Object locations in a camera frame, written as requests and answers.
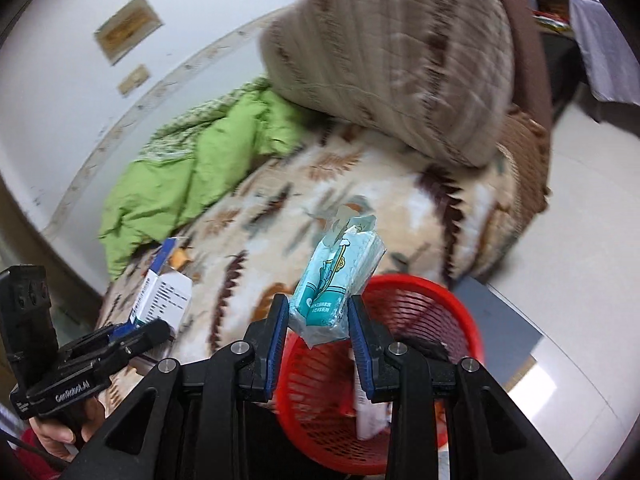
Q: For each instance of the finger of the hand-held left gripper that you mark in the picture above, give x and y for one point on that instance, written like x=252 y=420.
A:
x=145 y=337
x=87 y=342

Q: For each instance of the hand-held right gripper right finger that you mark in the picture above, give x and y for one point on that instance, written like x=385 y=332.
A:
x=362 y=350

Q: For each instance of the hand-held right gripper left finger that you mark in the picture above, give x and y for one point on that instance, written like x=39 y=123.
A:
x=277 y=340

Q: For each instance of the blue and white medicine box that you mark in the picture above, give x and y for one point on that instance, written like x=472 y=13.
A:
x=162 y=292

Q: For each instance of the teal tissue pack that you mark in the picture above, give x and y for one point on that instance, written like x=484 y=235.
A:
x=325 y=280

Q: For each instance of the red plastic basket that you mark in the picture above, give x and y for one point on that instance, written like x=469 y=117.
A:
x=430 y=305

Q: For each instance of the person's left forearm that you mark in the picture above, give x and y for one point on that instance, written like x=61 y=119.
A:
x=27 y=460

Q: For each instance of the person's left hand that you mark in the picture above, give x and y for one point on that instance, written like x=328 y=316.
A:
x=55 y=432

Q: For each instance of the grey floor mat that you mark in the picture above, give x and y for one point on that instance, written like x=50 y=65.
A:
x=505 y=325

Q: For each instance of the leaf print blanket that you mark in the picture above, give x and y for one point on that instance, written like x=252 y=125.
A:
x=300 y=195

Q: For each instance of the green duvet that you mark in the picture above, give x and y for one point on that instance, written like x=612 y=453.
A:
x=200 y=160

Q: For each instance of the brown knitted cloth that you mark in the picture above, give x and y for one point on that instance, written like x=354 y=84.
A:
x=525 y=160

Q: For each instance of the beige patterned pillow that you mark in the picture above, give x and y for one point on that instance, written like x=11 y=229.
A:
x=390 y=50

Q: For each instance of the brown headboard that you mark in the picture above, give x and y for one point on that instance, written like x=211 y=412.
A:
x=520 y=35

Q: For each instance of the white hanging cloth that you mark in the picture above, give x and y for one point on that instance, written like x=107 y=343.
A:
x=605 y=45

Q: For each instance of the small wall plate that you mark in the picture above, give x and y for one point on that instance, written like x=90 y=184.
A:
x=134 y=80

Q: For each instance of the yellowed wall sticker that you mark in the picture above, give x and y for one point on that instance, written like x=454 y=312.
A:
x=127 y=30

